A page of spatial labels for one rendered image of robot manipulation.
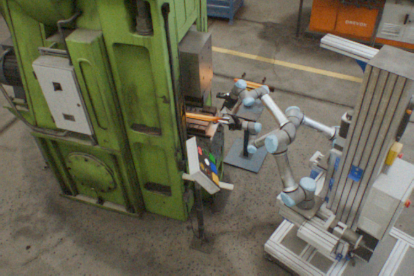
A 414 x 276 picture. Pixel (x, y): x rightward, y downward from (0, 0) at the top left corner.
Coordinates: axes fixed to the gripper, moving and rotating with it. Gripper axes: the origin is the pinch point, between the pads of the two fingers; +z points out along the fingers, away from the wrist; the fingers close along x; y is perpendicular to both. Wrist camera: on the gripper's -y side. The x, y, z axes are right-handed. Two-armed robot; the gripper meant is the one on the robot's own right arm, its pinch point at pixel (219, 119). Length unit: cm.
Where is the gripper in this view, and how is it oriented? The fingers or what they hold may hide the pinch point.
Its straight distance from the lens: 329.5
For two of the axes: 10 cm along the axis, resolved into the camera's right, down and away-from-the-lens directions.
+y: 0.8, 7.4, 6.6
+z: -9.4, -1.6, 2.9
